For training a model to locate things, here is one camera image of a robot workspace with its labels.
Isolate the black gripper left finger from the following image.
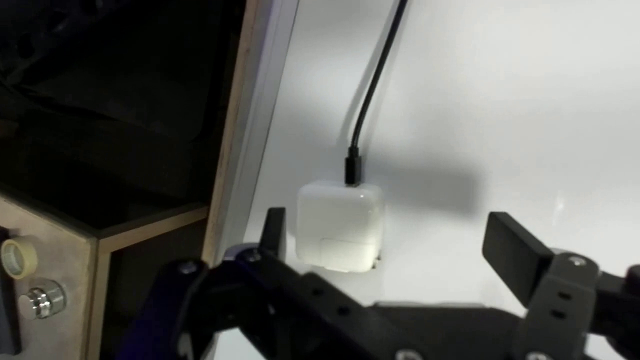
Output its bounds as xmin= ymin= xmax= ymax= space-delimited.
xmin=259 ymin=208 xmax=287 ymax=261

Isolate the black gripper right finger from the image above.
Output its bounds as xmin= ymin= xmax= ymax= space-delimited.
xmin=482 ymin=212 xmax=552 ymax=306

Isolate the white charger adapter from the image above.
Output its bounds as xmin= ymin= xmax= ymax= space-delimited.
xmin=297 ymin=182 xmax=385 ymax=273

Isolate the black charger cable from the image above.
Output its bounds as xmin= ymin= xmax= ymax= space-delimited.
xmin=343 ymin=0 xmax=410 ymax=188

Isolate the white board mat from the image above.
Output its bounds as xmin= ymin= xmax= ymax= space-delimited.
xmin=220 ymin=0 xmax=640 ymax=311

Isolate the wooden cabinet with knobs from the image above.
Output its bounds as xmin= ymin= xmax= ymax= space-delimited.
xmin=0 ymin=194 xmax=208 ymax=360

